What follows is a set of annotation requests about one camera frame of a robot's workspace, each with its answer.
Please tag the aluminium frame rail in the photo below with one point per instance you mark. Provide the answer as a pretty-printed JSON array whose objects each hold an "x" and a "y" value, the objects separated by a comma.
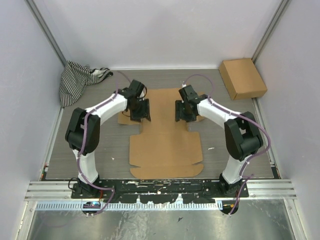
[{"x": 253, "y": 188}]

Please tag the slotted grey cable duct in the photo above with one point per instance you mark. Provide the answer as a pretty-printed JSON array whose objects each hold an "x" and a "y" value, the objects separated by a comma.
[{"x": 82, "y": 205}]

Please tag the striped black white cloth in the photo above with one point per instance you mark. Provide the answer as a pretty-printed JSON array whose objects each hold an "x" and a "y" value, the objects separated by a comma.
[{"x": 75, "y": 78}]

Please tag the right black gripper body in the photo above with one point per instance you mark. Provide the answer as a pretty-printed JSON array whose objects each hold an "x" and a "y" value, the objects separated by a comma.
[{"x": 187, "y": 110}]

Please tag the brown cardboard box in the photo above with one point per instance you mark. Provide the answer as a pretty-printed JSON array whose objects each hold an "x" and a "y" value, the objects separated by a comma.
[
  {"x": 165, "y": 148},
  {"x": 242, "y": 79}
]

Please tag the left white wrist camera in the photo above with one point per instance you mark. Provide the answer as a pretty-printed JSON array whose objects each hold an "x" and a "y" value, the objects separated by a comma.
[{"x": 143, "y": 94}]

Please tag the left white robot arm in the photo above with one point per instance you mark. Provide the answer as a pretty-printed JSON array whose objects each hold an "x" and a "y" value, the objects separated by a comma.
[{"x": 84, "y": 128}]

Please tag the folded brown cardboard box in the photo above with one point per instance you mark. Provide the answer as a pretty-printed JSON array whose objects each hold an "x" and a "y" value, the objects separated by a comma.
[{"x": 242, "y": 79}]

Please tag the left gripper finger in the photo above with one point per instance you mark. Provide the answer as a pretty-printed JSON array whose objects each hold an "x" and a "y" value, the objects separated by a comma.
[
  {"x": 146, "y": 109},
  {"x": 136, "y": 117}
]

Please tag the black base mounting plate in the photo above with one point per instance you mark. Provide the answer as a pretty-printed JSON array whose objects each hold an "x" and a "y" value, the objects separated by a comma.
[{"x": 126, "y": 191}]

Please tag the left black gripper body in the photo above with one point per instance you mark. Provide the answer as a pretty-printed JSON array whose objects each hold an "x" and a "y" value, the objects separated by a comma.
[{"x": 136, "y": 108}]

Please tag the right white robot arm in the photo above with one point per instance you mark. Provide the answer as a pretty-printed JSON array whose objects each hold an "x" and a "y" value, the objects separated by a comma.
[{"x": 242, "y": 134}]

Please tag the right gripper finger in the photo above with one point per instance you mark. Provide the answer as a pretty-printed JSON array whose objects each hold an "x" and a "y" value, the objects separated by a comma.
[
  {"x": 191, "y": 118},
  {"x": 179, "y": 110}
]

